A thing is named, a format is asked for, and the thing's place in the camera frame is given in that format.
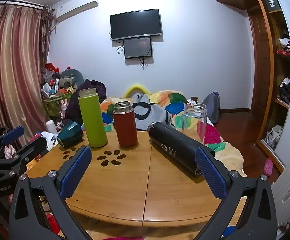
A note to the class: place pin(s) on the grey backpack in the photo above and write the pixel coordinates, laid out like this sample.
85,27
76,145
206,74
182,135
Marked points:
212,107

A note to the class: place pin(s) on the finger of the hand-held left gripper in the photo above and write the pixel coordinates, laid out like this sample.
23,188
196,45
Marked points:
12,133
35,146

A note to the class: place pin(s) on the small white bottle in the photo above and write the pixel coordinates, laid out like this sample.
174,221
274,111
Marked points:
51,126

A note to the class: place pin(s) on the green thermos cup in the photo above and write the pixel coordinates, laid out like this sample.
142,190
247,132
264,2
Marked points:
92,120

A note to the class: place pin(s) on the red thermos cup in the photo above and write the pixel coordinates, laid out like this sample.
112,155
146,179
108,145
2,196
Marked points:
125,130

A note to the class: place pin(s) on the pink bunny toy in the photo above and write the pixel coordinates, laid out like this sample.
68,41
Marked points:
64,107

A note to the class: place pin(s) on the brown wooden wardrobe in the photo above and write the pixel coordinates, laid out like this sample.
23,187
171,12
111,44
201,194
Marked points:
259,55

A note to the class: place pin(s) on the pink striped curtain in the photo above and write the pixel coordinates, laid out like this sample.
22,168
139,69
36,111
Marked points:
10,67

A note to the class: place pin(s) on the green storage basket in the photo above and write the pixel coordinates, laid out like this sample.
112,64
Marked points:
52,105

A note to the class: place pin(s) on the dark purple clothing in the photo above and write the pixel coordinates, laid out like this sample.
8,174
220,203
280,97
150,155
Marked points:
72,110

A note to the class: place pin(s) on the clear glass cup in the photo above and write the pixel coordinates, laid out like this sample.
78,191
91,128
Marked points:
193,125

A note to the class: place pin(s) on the colourful patchwork blanket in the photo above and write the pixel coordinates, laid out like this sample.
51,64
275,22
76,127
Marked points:
160,96

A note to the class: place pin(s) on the small black wall monitor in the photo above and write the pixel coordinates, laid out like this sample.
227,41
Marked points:
137,47

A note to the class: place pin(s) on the white air conditioner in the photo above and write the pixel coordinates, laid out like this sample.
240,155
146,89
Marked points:
76,6

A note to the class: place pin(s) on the grey black-trimmed garment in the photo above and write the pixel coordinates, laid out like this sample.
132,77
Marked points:
155,115

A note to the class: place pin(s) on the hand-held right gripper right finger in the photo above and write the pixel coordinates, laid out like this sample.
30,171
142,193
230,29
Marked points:
211,175

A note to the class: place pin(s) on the pink clog shoe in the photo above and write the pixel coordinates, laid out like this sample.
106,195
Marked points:
267,167

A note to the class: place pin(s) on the black printed box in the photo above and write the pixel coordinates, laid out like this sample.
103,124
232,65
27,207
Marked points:
271,0

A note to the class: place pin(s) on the black wall television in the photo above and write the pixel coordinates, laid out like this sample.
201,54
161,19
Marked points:
136,25

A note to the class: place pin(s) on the grey plush toy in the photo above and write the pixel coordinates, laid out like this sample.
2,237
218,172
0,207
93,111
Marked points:
70,76

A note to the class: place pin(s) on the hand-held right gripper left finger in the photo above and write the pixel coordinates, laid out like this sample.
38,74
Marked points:
75,172

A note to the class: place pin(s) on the black thermos cup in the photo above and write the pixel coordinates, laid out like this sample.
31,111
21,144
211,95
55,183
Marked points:
174,145

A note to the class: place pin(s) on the dark green faceted cup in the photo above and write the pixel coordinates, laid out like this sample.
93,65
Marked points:
71,133

